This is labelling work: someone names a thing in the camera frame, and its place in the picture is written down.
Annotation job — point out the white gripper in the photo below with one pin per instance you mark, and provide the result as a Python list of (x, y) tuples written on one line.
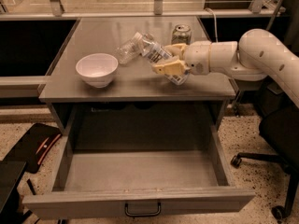
[(198, 57)]

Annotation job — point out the blue label plastic bottle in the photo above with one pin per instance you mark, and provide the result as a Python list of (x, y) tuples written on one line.
[(153, 52)]

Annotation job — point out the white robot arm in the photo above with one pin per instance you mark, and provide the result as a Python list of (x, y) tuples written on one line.
[(258, 54)]

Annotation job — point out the clear plastic water bottle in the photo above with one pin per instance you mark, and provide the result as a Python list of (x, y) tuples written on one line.
[(127, 52)]

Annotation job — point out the grey cabinet with counter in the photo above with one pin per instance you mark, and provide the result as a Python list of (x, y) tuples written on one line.
[(139, 110)]

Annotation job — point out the open grey top drawer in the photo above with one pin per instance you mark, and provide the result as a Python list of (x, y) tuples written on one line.
[(94, 178)]

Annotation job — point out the crushed silver soda can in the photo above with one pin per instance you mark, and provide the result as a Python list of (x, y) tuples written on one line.
[(182, 33)]

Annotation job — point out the white ceramic bowl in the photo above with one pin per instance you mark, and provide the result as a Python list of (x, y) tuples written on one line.
[(98, 69)]

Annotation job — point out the metal rod with clamp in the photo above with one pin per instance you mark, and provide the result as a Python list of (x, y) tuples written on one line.
[(274, 15)]

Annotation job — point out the black office chair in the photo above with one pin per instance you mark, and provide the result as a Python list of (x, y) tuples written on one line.
[(280, 129)]

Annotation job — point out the black flat panel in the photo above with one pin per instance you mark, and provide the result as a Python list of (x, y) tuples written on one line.
[(11, 173)]

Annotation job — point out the grey metal rail frame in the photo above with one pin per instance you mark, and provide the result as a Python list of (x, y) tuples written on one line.
[(63, 9)]

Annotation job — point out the black drawer handle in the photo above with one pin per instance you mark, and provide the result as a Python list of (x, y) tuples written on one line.
[(142, 210)]

